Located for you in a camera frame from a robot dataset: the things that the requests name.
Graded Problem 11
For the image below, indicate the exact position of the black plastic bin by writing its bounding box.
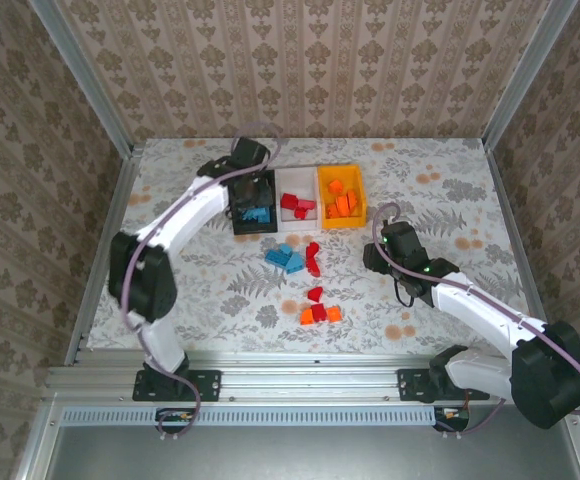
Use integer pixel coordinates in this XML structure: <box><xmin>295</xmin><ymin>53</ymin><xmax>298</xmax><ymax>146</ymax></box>
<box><xmin>230</xmin><ymin>168</ymin><xmax>279</xmax><ymax>237</ymax></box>

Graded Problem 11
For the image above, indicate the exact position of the white plastic bin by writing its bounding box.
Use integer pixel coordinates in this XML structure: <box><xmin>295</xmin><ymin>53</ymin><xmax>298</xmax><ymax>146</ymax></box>
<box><xmin>274</xmin><ymin>166</ymin><xmax>321</xmax><ymax>233</ymax></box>

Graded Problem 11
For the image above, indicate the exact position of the orange plastic bin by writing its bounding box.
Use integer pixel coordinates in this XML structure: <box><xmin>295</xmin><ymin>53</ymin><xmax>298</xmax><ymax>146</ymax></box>
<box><xmin>316</xmin><ymin>164</ymin><xmax>369</xmax><ymax>231</ymax></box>

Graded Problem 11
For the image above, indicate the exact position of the floral patterned table cover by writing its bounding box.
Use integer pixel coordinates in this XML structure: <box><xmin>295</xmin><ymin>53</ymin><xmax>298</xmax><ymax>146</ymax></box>
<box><xmin>87</xmin><ymin>137</ymin><xmax>536</xmax><ymax>356</ymax></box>

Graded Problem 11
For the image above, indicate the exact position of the grey metal sheet panel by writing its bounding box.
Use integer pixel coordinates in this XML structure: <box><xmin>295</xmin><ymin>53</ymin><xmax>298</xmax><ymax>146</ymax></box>
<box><xmin>17</xmin><ymin>399</ymin><xmax>580</xmax><ymax>480</ymax></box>

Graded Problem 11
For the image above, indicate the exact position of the thin black cable loop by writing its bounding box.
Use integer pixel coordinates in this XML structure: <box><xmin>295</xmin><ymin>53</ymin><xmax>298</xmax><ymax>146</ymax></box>
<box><xmin>392</xmin><ymin>278</ymin><xmax>417</xmax><ymax>308</ymax></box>

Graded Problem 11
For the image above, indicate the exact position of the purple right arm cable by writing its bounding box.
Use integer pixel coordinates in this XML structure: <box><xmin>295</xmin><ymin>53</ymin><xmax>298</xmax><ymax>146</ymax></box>
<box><xmin>372</xmin><ymin>202</ymin><xmax>580</xmax><ymax>437</ymax></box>

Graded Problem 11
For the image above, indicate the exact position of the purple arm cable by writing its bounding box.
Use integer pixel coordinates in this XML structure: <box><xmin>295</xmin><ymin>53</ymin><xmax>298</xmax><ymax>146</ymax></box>
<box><xmin>121</xmin><ymin>122</ymin><xmax>284</xmax><ymax>445</ymax></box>
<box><xmin>372</xmin><ymin>202</ymin><xmax>580</xmax><ymax>437</ymax></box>

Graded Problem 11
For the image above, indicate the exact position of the aluminium table side rail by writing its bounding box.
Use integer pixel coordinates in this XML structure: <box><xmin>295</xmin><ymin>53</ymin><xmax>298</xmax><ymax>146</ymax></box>
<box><xmin>64</xmin><ymin>142</ymin><xmax>146</xmax><ymax>366</ymax></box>
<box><xmin>484</xmin><ymin>142</ymin><xmax>551</xmax><ymax>326</ymax></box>

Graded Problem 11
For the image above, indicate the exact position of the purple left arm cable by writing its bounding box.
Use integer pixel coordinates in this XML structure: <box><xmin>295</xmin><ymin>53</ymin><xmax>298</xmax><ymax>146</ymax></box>
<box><xmin>121</xmin><ymin>122</ymin><xmax>284</xmax><ymax>445</ymax></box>

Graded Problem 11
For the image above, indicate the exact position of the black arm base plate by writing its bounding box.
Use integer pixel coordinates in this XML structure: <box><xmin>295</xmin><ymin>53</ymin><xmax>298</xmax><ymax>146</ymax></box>
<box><xmin>132</xmin><ymin>368</ymin><xmax>222</xmax><ymax>403</ymax></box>
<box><xmin>397</xmin><ymin>368</ymin><xmax>491</xmax><ymax>404</ymax></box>

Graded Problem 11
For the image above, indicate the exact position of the aluminium front rail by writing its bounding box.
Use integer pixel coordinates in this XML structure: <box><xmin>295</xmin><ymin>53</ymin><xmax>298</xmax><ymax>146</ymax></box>
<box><xmin>44</xmin><ymin>348</ymin><xmax>509</xmax><ymax>404</ymax></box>

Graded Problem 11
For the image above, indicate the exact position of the small coloured wire bundle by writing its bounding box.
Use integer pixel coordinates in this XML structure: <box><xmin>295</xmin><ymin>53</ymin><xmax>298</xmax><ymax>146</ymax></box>
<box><xmin>155</xmin><ymin>407</ymin><xmax>196</xmax><ymax>436</ymax></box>
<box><xmin>433</xmin><ymin>405</ymin><xmax>471</xmax><ymax>432</ymax></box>

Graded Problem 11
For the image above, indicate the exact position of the slotted grey cable tray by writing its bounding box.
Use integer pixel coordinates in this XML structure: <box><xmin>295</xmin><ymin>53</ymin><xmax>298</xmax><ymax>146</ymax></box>
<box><xmin>61</xmin><ymin>405</ymin><xmax>439</xmax><ymax>428</ymax></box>

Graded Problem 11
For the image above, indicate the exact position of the aluminium frame post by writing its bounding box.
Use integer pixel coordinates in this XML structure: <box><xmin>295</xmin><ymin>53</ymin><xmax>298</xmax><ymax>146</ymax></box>
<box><xmin>482</xmin><ymin>0</ymin><xmax>579</xmax><ymax>151</ymax></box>
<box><xmin>27</xmin><ymin>0</ymin><xmax>136</xmax><ymax>159</ymax></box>

